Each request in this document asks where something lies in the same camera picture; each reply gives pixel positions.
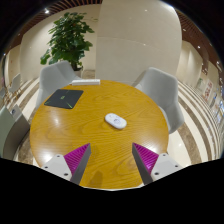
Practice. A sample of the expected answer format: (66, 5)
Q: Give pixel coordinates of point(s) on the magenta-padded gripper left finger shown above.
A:
(59, 165)

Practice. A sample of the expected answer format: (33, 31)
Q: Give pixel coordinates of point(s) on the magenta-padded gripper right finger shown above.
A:
(163, 165)

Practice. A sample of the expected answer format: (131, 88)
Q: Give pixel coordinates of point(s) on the white cartoon-print computer mouse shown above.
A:
(115, 120)

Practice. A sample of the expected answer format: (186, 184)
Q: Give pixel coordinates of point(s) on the black mouse pad green lines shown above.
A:
(63, 98)

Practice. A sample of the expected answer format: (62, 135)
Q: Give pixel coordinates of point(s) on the grey-green armchair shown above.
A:
(11, 133)

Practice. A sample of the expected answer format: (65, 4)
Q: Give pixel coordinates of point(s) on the light grey shell chair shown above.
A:
(160, 91)
(53, 78)

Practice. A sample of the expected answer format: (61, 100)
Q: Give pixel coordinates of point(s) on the white power strip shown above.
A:
(85, 82)

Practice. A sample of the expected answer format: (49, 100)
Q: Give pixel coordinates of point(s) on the small white distant chair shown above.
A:
(15, 83)

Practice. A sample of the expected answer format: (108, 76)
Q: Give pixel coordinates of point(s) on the large green potted plant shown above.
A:
(68, 38)

